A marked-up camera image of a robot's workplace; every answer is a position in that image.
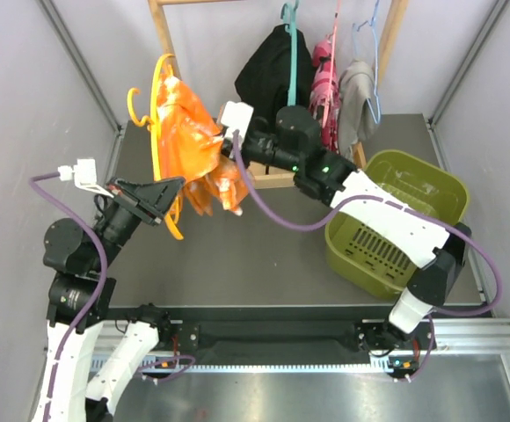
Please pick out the grey trousers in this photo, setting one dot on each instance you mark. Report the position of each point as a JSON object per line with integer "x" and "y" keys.
{"x": 358, "y": 117}

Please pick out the olive green plastic basket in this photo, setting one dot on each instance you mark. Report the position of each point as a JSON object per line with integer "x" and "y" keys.
{"x": 394, "y": 223}

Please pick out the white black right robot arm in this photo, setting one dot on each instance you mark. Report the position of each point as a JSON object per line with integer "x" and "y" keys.
{"x": 320, "y": 174}

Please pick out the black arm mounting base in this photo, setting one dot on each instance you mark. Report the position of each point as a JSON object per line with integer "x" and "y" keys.
{"x": 352, "y": 327}

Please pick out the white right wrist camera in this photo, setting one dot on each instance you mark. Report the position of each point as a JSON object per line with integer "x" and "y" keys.
{"x": 234, "y": 116}

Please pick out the orange patterned trousers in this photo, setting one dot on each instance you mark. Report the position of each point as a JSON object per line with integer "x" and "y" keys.
{"x": 190, "y": 147}

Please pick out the black trousers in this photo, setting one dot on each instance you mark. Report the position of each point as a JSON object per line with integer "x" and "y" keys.
{"x": 264, "y": 80}

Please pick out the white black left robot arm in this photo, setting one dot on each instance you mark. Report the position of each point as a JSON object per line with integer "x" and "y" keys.
{"x": 80, "y": 294}

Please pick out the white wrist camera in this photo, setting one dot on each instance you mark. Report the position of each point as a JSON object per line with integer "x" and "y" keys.
{"x": 84, "y": 175}
{"x": 234, "y": 116}

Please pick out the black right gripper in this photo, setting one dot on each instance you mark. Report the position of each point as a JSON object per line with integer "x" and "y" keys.
{"x": 228, "y": 147}

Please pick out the pink camouflage trousers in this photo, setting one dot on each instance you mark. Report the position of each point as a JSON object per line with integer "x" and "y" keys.
{"x": 329, "y": 135}

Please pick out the teal plastic hanger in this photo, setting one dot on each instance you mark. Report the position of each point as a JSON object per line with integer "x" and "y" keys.
{"x": 288, "y": 16}

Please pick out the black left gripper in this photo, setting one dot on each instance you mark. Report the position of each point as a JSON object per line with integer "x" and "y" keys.
{"x": 150, "y": 200}

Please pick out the wooden clothes rack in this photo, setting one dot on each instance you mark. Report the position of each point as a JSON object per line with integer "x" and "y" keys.
{"x": 269, "y": 177}

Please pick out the pink wire hanger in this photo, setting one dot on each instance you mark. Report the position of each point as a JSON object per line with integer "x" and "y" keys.
{"x": 326, "y": 90}

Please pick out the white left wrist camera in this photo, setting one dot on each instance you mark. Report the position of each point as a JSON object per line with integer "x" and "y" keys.
{"x": 84, "y": 175}

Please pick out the blue wire hanger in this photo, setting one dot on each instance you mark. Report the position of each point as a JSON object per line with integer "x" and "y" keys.
{"x": 373, "y": 66}

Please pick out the slotted grey cable duct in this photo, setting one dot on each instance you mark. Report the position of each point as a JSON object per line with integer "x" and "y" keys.
{"x": 372, "y": 365}

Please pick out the yellow plastic hanger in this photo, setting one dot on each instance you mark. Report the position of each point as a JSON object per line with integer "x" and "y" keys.
{"x": 153, "y": 123}

